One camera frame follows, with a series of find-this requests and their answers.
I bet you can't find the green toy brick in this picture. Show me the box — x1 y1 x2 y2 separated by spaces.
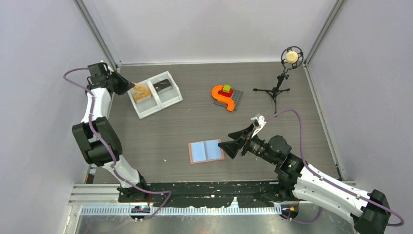
222 84 232 94

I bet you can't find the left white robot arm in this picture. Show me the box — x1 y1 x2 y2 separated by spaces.
72 61 150 202

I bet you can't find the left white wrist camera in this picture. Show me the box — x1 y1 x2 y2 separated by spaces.
100 60 114 73

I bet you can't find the aluminium frame rail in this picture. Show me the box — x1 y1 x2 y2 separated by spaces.
68 183 362 216

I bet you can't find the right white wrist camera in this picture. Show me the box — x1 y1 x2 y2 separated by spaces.
251 113 266 137

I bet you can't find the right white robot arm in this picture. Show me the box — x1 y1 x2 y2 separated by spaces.
218 124 391 234

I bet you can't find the black card box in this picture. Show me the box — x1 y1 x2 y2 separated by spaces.
153 79 172 94

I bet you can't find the pink leather card holder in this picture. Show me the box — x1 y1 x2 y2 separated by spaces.
188 139 225 164

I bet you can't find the orange S-shaped toy track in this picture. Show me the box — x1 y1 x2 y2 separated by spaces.
211 85 235 112

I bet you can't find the orange card box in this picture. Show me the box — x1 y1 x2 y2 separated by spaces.
132 90 152 103

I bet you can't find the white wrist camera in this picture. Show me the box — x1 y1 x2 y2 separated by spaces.
100 60 114 73
251 113 266 137

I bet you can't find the grey toy baseplate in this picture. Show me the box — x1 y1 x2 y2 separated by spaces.
211 89 244 112

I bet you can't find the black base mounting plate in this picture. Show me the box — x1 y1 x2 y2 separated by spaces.
117 180 298 208

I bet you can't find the black tripod mic stand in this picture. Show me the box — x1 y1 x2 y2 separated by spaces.
253 68 291 114

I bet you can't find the red toy brick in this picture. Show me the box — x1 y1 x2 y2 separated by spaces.
220 87 234 98

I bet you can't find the orange patterned credit card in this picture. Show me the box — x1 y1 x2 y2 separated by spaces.
133 83 149 92

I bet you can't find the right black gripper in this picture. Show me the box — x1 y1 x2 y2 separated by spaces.
218 123 278 165

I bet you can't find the microphone with shock mount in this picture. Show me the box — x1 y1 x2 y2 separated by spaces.
281 46 304 72

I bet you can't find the white two-compartment tray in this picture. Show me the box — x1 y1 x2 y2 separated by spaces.
127 71 183 119

